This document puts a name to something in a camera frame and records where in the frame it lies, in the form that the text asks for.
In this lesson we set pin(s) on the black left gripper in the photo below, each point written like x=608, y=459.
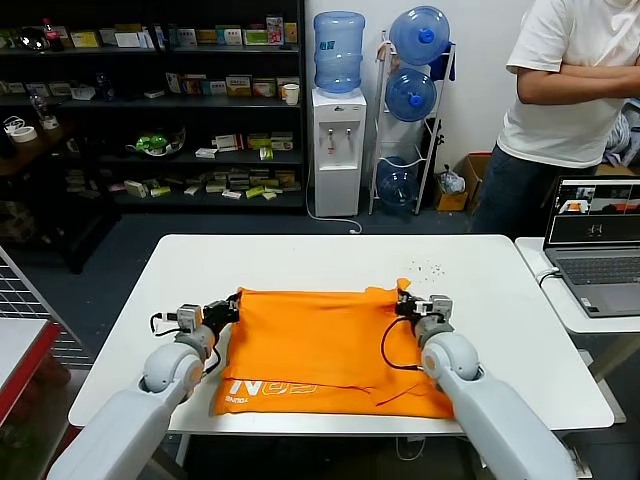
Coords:
x=216, y=314

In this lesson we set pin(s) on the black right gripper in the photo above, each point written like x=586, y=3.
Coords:
x=414, y=308

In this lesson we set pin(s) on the orange t-shirt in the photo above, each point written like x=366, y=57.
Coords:
x=325, y=350

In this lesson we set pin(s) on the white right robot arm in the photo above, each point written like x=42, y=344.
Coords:
x=450, y=355

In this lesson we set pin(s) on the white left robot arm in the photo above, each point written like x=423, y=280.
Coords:
x=160, y=365

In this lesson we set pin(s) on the blue grey clothes pile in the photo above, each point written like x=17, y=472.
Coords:
x=625, y=140

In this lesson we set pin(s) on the scattered dark crumbs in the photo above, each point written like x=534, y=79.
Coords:
x=436, y=268

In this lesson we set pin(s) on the blue water jug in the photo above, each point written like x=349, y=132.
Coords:
x=410, y=96
x=397, y=186
x=419, y=35

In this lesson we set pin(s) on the white plastic bag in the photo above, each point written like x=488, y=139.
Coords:
x=451, y=181

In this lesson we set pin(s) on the white side table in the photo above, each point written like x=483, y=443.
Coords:
x=530, y=250

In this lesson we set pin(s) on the cardboard box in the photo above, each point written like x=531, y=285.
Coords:
x=475, y=174

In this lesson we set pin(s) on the black stand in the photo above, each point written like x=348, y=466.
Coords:
x=434, y=149

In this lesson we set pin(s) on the flat white box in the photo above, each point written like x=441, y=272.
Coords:
x=206, y=152

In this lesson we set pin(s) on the white red medicine box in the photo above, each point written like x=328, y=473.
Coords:
x=230, y=142

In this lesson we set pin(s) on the white water dispenser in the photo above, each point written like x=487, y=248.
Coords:
x=339, y=149

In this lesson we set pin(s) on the yellow green box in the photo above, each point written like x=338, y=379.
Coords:
x=260, y=143

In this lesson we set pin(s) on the glass bowl with green packets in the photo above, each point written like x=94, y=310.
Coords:
x=155, y=144

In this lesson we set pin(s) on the grey laptop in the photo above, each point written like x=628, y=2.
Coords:
x=600, y=270

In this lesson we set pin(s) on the black shelving unit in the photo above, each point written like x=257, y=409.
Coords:
x=150, y=116

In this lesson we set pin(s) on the white paper cup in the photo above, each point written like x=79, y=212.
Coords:
x=291, y=94

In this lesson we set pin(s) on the orange white box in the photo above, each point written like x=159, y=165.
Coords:
x=264, y=88

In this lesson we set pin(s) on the red white cart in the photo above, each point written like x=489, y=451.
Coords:
x=15, y=345

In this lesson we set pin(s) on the cream yellow box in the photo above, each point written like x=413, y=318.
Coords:
x=238, y=85

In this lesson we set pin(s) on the white power strip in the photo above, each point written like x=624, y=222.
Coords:
x=584, y=465

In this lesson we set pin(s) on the blue cloth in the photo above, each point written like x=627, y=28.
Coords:
x=445, y=64

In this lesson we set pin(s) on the person in white shirt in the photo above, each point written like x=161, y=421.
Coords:
x=550, y=110

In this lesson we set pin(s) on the dark wooden desk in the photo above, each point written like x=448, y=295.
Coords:
x=45, y=144

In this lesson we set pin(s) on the labelled blue water bottle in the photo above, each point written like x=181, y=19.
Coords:
x=339, y=54

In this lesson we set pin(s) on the dark blue bottle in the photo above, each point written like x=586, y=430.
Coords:
x=103, y=86

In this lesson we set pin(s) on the flat yellow box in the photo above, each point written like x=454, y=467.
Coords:
x=206, y=36

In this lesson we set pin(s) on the white tape roll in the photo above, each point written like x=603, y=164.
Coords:
x=22, y=134

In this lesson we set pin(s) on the pink colourful box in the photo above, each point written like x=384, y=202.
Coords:
x=274, y=30

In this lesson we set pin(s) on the clear plastic bottle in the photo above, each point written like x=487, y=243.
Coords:
x=36, y=106

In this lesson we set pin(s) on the plain white box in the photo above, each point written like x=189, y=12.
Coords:
x=127, y=40

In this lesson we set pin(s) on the yellow labelled white box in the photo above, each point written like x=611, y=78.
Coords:
x=85, y=39

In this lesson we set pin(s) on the cola bottle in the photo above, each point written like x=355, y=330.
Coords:
x=52, y=36

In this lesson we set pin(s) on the shiny dark bowl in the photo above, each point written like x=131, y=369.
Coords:
x=34, y=39

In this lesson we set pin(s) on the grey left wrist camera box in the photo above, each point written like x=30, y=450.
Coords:
x=189, y=318

